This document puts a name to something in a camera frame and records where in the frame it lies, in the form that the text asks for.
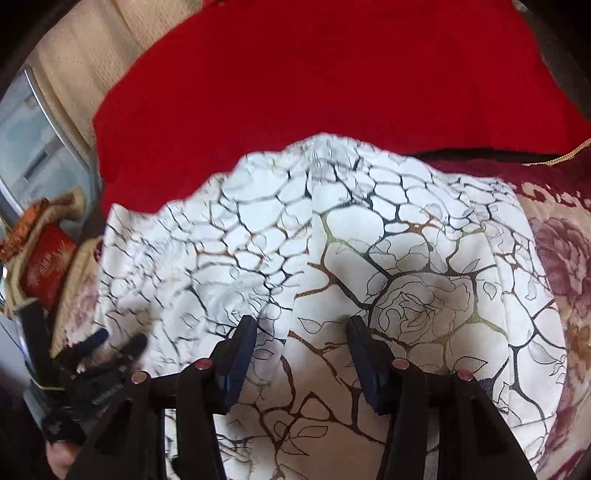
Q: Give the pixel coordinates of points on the person's left forearm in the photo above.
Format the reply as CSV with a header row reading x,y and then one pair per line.
x,y
62,459

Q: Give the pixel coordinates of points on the red sofa cover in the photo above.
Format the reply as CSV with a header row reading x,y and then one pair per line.
x,y
323,69

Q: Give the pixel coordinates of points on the floral red beige blanket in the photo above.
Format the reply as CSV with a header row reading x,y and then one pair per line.
x,y
563,258

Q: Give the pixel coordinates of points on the beige dotted curtain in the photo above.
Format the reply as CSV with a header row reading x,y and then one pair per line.
x,y
78,69

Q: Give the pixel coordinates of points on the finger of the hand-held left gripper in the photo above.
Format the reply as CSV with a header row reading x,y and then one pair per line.
x,y
129,348
90,346

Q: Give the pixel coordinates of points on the beige jacket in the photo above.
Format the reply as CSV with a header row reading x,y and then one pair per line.
x,y
64,205

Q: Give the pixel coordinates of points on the white black-veined patterned coat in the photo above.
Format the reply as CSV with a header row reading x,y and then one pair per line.
x,y
392,230

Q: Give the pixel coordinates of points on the orange black patterned folded cloth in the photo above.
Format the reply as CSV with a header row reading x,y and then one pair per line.
x,y
21,233

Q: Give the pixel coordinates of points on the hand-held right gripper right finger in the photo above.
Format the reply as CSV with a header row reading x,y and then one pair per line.
x,y
365,362

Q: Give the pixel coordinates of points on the dark leather sofa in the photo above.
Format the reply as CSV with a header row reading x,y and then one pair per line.
x,y
554,55

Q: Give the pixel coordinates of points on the red cardboard box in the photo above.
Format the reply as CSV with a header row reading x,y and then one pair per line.
x,y
46,263

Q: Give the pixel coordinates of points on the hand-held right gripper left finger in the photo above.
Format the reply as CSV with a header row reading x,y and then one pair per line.
x,y
240,357

